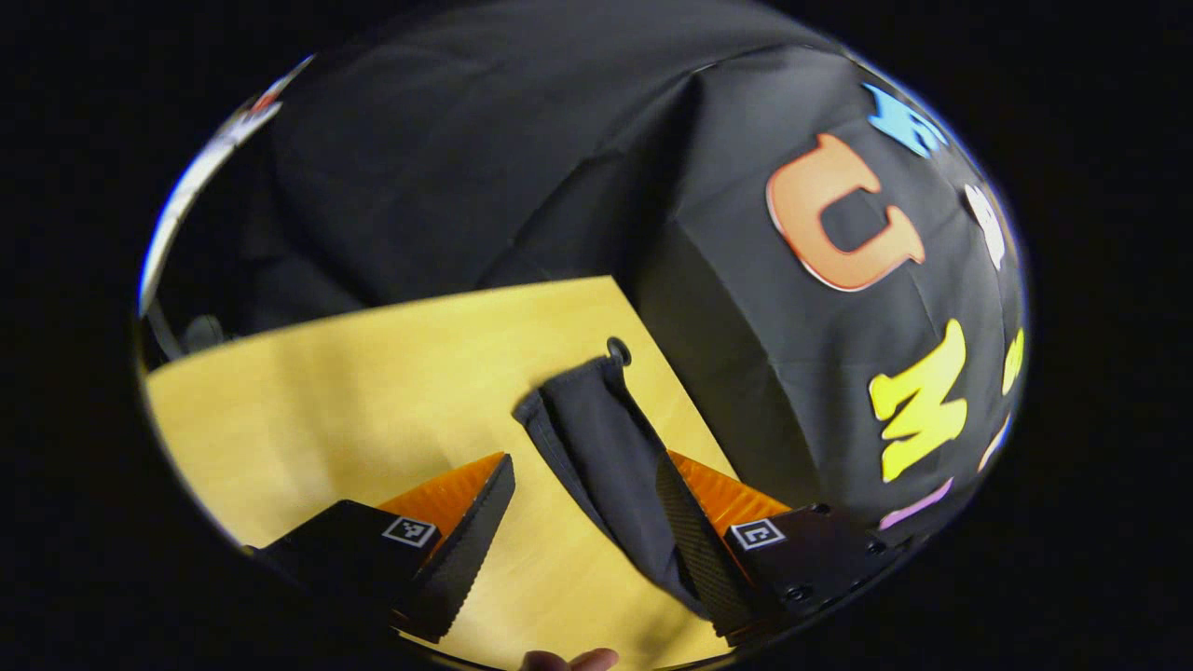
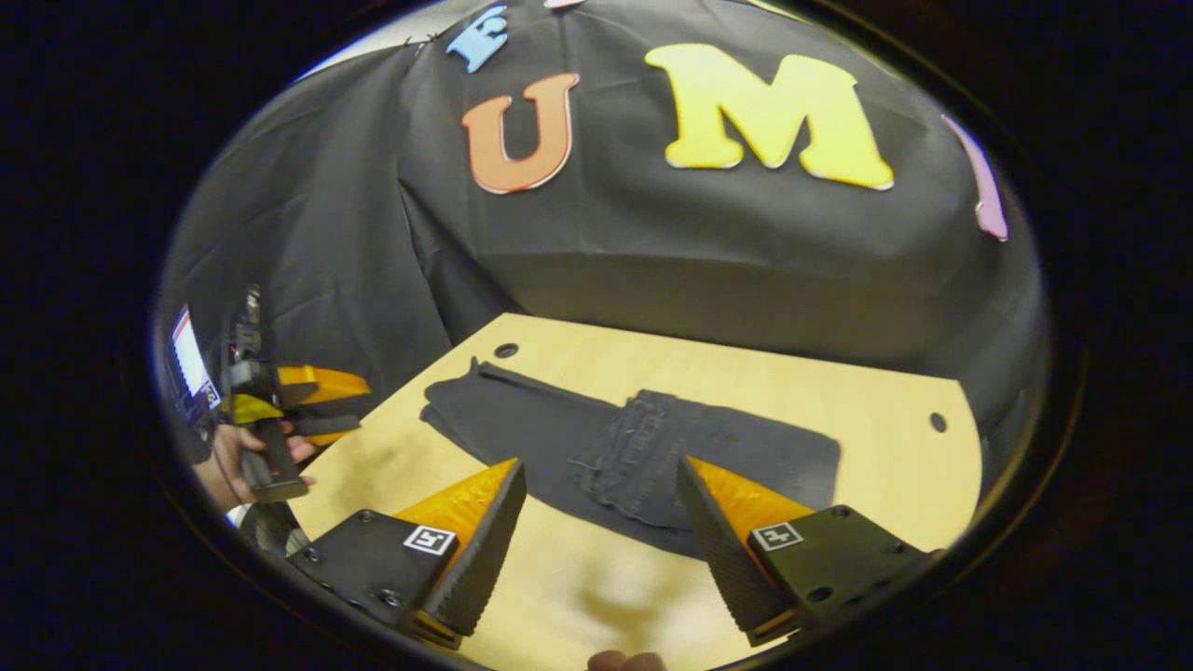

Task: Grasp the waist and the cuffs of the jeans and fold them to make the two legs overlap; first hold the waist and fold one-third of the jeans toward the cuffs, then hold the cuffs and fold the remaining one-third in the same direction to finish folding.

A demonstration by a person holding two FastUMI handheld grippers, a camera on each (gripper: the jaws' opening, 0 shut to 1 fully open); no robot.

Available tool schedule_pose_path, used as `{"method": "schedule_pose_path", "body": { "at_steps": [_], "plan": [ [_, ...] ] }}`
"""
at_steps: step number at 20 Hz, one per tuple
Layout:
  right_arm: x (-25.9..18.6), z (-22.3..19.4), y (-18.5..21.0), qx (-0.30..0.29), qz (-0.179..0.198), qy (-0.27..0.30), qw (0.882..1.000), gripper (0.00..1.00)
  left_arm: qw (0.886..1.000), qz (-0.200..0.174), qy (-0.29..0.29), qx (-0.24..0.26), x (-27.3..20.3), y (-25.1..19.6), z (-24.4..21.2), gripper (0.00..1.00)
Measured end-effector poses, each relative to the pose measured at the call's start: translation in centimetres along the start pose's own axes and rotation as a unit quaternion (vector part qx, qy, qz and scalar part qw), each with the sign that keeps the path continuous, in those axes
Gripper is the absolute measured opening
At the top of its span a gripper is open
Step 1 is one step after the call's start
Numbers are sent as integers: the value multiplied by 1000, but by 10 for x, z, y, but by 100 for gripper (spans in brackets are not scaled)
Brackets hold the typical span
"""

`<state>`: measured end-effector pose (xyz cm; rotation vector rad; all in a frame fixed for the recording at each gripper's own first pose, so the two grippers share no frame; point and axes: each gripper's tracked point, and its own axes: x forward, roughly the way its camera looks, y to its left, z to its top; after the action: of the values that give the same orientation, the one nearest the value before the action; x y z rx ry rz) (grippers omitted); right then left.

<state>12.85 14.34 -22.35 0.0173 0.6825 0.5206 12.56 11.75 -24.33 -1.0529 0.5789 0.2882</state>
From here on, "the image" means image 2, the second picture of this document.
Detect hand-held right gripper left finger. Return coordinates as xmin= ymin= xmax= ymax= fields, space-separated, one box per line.
xmin=287 ymin=457 xmax=528 ymax=650

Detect black backdrop cloth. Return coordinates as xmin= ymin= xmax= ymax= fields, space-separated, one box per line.
xmin=154 ymin=0 xmax=1049 ymax=560

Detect white and red board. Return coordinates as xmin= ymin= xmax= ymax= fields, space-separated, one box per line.
xmin=171 ymin=306 xmax=222 ymax=411

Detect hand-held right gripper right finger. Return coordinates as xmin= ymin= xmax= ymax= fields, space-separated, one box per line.
xmin=676 ymin=455 xmax=933 ymax=649

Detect dark grey jeans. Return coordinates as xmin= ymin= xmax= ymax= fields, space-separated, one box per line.
xmin=419 ymin=357 xmax=843 ymax=560

